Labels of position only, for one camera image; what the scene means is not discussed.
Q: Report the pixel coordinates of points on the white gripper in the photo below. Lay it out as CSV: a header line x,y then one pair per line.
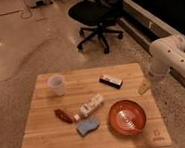
x,y
154,75

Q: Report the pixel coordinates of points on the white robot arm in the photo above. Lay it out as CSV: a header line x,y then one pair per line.
x,y
167,53

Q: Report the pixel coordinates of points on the red-orange bowl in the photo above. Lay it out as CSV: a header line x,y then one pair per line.
x,y
127,117

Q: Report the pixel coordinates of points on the white power strip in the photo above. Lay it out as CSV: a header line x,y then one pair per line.
x,y
89,107

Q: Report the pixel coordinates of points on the blue sponge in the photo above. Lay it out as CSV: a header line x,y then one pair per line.
x,y
88,125

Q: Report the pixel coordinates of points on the black office chair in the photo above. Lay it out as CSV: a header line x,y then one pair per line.
x,y
97,16

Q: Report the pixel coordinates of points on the translucent plastic cup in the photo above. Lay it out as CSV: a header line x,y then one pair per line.
x,y
57,83

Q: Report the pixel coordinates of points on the white device on floor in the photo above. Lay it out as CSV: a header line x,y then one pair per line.
x,y
37,3

